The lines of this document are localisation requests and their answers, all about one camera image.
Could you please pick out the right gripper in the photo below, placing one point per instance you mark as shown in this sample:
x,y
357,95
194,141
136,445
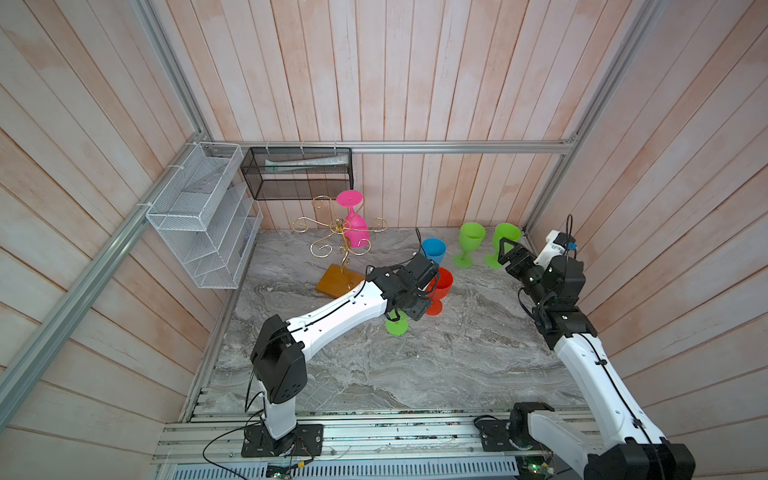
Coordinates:
x,y
526,259

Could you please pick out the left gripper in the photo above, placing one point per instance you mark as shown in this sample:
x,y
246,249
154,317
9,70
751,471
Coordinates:
x,y
417,311

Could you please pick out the red wine glass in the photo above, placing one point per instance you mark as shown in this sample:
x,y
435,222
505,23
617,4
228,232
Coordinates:
x,y
439,289

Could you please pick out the blue wine glass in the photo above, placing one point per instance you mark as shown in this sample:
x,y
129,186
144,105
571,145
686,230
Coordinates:
x,y
434,249

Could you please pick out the pink wine glass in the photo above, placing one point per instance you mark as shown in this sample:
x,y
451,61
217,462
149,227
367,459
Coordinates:
x,y
356,229

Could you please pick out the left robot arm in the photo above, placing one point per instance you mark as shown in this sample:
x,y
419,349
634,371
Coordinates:
x,y
284,347

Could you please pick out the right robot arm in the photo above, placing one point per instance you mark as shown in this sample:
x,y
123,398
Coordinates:
x,y
632,447

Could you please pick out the black mesh basket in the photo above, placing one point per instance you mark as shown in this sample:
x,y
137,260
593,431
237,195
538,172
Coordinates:
x,y
297,173

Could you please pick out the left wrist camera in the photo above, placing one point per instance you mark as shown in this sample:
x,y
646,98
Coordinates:
x,y
422,270

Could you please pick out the gold wire wine glass rack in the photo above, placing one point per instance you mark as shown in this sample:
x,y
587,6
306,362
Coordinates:
x,y
338,279

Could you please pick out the horizontal aluminium frame bar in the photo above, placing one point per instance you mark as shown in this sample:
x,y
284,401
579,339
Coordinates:
x,y
424,147

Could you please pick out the white wire mesh shelf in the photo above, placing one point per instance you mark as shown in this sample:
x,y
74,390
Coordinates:
x,y
206,218

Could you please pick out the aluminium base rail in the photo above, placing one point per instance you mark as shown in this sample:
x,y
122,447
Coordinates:
x,y
440,444

